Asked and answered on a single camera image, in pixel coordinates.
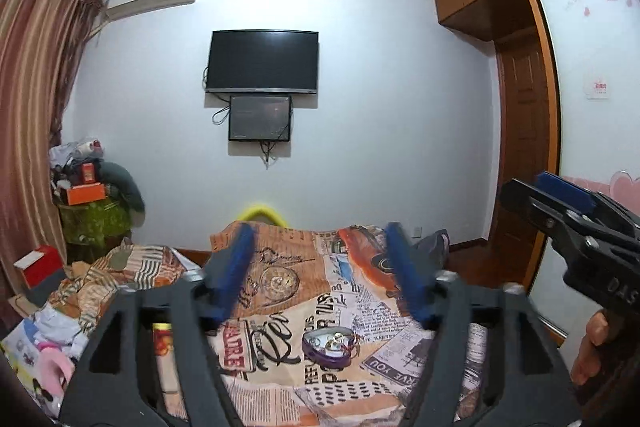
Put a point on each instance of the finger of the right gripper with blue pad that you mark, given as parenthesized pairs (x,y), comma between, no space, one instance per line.
(551,217)
(579,198)

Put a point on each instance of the small black wall monitor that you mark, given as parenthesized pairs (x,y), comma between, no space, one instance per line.
(260,118)

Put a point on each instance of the dark green stuffed bag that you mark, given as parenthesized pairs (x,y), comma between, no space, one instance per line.
(118,177)

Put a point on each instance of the large black wall television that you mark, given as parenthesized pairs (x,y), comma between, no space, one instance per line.
(263,61)

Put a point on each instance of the striped red gold curtain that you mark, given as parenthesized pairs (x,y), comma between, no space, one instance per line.
(42,42)

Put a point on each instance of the white sliding wardrobe door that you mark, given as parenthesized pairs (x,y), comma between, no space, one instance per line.
(595,46)

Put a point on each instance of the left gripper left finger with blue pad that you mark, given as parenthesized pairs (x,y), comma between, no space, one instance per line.
(117,379)

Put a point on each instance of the pink plush toy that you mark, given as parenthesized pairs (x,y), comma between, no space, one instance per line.
(51,374)

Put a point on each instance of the yellow cloth on bed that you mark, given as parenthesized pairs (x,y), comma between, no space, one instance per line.
(162,340)

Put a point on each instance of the brown wooden door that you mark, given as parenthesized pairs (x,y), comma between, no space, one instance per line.
(523,150)

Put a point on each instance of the newspaper print bed blanket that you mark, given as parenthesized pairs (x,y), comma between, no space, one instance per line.
(297,281)

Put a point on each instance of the orange box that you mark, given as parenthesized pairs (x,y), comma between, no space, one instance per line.
(83,194)

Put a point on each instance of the red and white box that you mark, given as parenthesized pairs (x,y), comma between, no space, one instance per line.
(39,264)

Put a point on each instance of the right hand of person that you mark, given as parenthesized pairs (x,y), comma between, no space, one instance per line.
(587,363)

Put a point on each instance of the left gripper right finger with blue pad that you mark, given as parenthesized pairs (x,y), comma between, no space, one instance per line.
(490,362)

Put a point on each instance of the green covered side table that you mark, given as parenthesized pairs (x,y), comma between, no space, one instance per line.
(93,224)

